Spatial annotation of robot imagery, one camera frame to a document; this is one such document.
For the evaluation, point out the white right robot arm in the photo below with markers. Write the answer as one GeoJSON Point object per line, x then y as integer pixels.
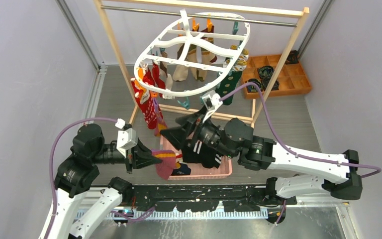
{"type": "Point", "coordinates": [318, 172]}

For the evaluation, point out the metal hanging rod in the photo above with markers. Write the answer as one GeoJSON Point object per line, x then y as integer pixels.
{"type": "Point", "coordinates": [260, 20]}

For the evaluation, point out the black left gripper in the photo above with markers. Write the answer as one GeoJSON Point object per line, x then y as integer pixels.
{"type": "Point", "coordinates": [140, 156]}

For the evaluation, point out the navy santa sock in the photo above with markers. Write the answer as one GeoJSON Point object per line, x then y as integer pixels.
{"type": "Point", "coordinates": [180, 168]}

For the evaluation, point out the green sock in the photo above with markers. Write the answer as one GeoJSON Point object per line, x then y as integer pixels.
{"type": "Point", "coordinates": [228, 84]}

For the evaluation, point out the red sock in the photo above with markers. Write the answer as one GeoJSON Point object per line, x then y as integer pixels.
{"type": "Point", "coordinates": [154, 76]}

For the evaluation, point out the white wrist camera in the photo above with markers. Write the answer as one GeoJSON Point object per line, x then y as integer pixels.
{"type": "Point", "coordinates": [126, 137]}
{"type": "Point", "coordinates": [211, 101]}

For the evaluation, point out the striped beige maroon sock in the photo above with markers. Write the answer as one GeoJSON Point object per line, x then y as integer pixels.
{"type": "Point", "coordinates": [207, 58]}

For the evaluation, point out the rolled dark sock in tray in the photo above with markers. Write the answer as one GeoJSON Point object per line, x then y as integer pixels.
{"type": "Point", "coordinates": [265, 71]}

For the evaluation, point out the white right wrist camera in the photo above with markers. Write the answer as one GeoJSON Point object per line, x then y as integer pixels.
{"type": "Point", "coordinates": [211, 101]}

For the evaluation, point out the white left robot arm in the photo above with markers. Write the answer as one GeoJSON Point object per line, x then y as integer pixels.
{"type": "Point", "coordinates": [75, 175]}

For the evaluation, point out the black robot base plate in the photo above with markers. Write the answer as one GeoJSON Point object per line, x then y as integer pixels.
{"type": "Point", "coordinates": [199, 198]}

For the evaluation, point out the white oval clip hanger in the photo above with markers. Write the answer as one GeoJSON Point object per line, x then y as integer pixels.
{"type": "Point", "coordinates": [227, 48]}

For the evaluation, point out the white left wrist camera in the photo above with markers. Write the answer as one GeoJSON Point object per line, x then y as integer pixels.
{"type": "Point", "coordinates": [126, 137]}

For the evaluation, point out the pink perforated plastic basket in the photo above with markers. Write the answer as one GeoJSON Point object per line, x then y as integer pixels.
{"type": "Point", "coordinates": [198, 172]}

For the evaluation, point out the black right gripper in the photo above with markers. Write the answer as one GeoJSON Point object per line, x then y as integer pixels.
{"type": "Point", "coordinates": [177, 136]}

